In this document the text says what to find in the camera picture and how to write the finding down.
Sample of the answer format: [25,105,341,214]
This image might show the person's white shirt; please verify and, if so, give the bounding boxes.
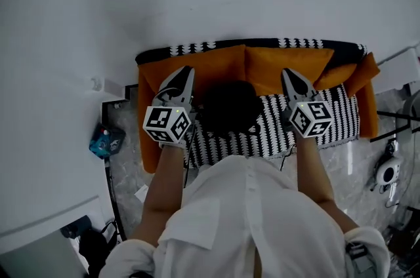
[98,154,392,278]

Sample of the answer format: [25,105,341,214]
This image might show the large orange cushion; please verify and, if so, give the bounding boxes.
[138,44,247,98]
[244,46,335,96]

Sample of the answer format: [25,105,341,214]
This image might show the black bag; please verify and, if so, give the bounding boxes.
[77,220,119,278]

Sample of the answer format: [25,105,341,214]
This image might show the white round device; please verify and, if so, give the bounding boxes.
[375,156,403,188]

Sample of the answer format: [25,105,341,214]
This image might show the thin black cable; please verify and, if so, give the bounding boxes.
[279,144,297,172]

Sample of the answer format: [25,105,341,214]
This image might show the blue printed box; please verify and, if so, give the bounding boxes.
[88,122,127,160]

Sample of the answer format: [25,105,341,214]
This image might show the person's left forearm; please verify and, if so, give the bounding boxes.
[130,144,188,248]

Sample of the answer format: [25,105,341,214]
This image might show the white paper scrap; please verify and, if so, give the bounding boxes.
[133,184,150,205]

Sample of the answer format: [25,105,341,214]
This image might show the person's right forearm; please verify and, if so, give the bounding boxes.
[293,134,361,233]

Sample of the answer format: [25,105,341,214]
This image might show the black metal frame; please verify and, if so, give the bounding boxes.
[369,109,420,144]

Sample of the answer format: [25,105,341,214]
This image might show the black white patterned blanket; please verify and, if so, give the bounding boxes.
[135,37,368,170]

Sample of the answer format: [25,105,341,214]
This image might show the black backpack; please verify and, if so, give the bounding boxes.
[199,79,264,140]

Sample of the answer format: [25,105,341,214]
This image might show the small orange cushion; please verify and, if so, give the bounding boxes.
[312,62,358,91]
[343,51,381,99]

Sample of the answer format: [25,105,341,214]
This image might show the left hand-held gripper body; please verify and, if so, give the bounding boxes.
[142,91,198,149]

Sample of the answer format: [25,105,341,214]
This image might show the orange sofa seat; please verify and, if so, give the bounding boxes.
[135,37,381,174]

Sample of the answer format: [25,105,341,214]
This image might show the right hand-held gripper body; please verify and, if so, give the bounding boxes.
[282,90,333,139]

